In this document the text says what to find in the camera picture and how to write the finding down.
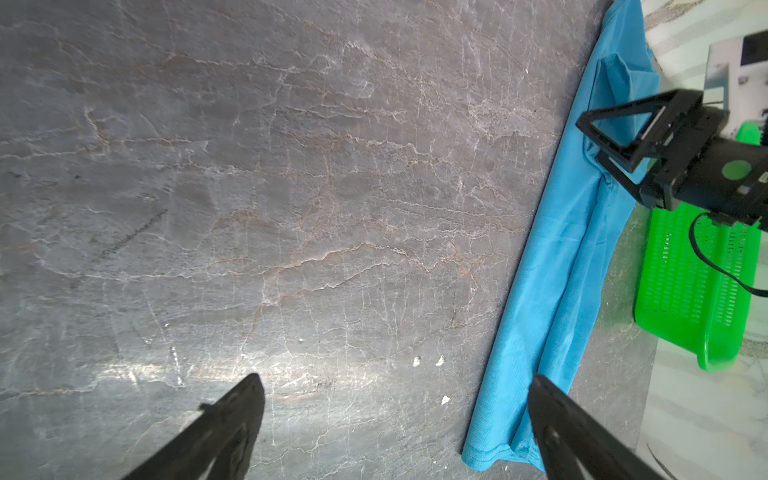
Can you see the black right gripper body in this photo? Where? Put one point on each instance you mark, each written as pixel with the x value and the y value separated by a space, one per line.
pixel 723 176

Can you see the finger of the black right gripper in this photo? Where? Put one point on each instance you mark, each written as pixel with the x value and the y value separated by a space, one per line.
pixel 616 173
pixel 631 132

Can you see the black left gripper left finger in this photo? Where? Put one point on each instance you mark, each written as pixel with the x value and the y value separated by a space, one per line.
pixel 218 444

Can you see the green plastic basket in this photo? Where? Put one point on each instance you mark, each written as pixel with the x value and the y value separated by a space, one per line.
pixel 684 301

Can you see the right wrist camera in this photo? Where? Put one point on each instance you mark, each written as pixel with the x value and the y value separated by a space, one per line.
pixel 739 67

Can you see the teal t-shirt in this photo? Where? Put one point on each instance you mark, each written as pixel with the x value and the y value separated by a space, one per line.
pixel 555 296

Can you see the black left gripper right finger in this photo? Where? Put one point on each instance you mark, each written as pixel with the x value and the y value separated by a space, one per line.
pixel 572 444

